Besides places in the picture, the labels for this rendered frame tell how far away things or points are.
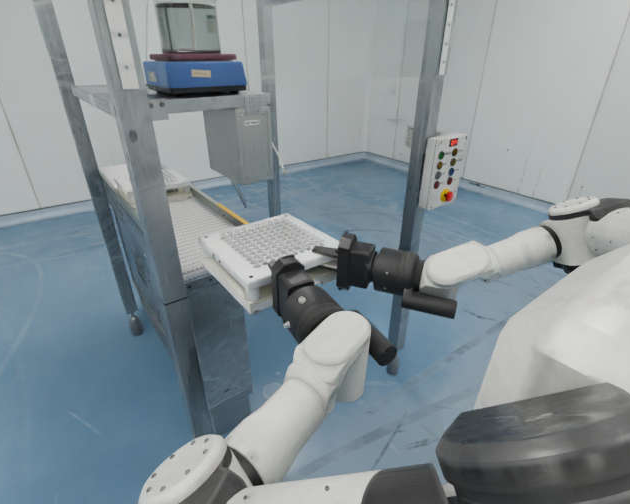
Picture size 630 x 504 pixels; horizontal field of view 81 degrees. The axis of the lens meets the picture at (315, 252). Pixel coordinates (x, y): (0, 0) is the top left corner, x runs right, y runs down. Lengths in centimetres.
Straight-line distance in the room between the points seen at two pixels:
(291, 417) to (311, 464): 125
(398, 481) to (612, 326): 17
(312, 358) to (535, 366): 25
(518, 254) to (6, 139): 423
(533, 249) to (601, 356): 49
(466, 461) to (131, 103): 81
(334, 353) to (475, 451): 30
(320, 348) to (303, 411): 8
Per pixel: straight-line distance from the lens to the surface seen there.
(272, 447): 42
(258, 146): 105
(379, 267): 70
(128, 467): 184
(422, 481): 23
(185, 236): 129
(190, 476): 35
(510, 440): 19
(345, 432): 178
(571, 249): 80
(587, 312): 32
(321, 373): 46
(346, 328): 50
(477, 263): 70
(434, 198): 147
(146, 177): 89
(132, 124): 87
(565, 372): 30
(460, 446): 20
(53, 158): 446
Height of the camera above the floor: 143
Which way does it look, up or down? 28 degrees down
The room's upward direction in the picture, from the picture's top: straight up
